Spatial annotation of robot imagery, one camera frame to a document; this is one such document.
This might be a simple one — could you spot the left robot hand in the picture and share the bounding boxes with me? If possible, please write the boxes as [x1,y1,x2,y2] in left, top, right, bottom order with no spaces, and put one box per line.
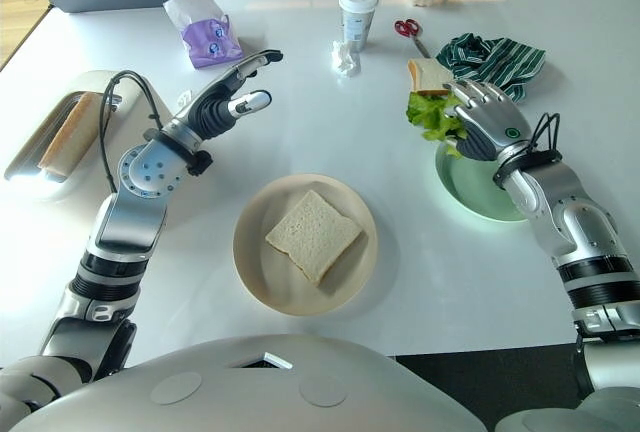
[171,50,284,143]

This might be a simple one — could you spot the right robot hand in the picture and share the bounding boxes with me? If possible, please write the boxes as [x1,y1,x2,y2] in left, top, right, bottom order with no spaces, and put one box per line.
[441,78,536,164]

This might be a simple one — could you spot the green lettuce leaf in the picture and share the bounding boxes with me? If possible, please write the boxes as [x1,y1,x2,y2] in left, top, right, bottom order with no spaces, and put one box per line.
[404,91,469,158]

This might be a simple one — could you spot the green striped cloth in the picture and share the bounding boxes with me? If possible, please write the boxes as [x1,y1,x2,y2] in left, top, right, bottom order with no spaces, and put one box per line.
[434,34,547,103]

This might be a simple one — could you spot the purple and white bag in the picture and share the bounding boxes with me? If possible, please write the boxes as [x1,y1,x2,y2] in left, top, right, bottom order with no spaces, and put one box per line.
[163,0,245,71]

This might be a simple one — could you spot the green plate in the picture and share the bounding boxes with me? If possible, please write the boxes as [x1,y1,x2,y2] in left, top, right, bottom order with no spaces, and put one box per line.
[433,141,529,223]

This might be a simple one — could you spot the bread slice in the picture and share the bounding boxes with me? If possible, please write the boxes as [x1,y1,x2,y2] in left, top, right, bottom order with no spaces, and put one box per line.
[37,91,106,178]
[264,189,369,287]
[407,58,454,98]

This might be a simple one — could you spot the crumpled white tissue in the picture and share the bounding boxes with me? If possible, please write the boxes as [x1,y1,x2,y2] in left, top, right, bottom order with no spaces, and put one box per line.
[330,40,363,77]

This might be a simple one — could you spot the paper cup with straw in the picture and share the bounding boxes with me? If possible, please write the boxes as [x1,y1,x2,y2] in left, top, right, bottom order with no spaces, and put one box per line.
[338,0,385,52]

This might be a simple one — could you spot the beige plate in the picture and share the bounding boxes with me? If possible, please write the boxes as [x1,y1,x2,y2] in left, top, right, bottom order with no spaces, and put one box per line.
[232,173,379,317]

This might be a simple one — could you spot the cream toaster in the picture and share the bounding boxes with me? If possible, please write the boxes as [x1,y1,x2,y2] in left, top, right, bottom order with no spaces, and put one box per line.
[3,70,174,203]

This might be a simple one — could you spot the robot body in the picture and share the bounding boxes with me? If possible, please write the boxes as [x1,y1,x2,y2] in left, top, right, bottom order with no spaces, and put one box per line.
[9,334,489,432]

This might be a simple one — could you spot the black cable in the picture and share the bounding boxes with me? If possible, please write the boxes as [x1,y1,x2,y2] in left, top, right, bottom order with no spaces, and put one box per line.
[529,111,561,156]
[97,69,165,198]

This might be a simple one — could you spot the red handled scissors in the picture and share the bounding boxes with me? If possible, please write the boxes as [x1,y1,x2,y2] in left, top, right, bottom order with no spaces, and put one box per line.
[393,18,432,59]

